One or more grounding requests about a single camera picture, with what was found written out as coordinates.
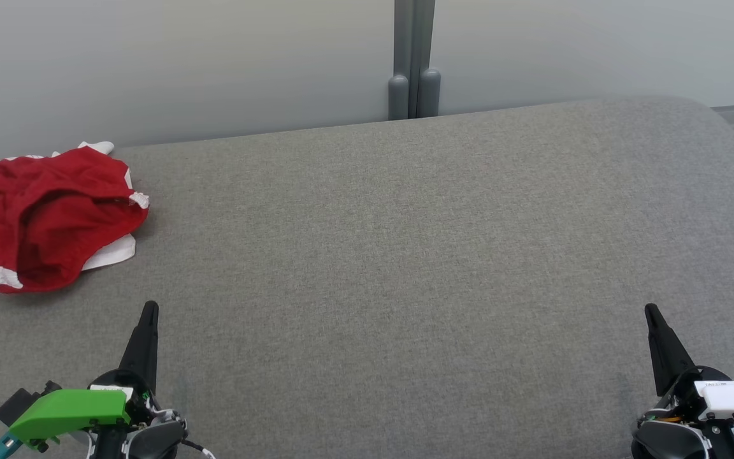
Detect grey partition post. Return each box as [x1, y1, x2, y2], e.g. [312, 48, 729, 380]
[387, 0, 442, 120]

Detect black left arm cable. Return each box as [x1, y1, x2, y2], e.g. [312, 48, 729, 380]
[179, 437, 216, 459]

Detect red shorts with white stripe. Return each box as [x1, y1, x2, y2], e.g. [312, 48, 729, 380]
[0, 145, 150, 294]

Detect red and white jersey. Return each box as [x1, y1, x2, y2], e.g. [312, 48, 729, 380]
[4, 142, 137, 272]

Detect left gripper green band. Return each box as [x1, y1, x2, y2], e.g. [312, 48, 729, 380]
[9, 301, 159, 451]

